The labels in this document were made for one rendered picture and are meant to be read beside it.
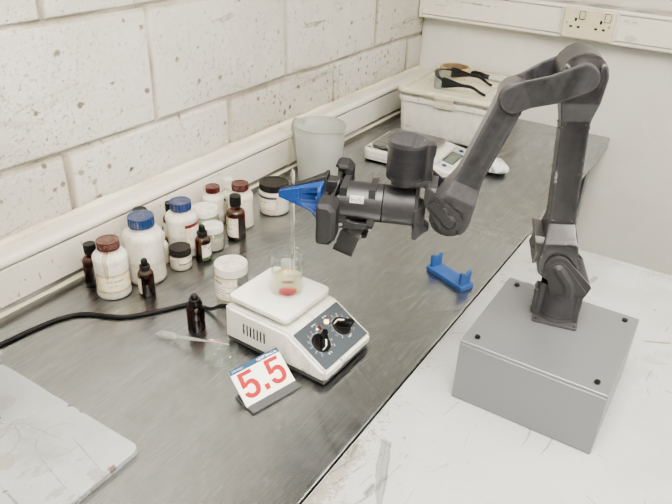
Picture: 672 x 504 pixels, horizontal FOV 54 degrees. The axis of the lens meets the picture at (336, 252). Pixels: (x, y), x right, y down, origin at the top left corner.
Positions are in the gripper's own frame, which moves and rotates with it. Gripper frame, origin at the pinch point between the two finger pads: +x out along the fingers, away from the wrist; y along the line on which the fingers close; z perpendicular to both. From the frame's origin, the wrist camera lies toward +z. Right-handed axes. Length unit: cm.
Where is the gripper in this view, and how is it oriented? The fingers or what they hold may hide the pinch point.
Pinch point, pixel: (301, 194)
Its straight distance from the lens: 98.0
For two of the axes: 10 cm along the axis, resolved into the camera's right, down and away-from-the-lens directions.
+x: -9.8, -1.2, 1.4
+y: 1.7, -4.8, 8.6
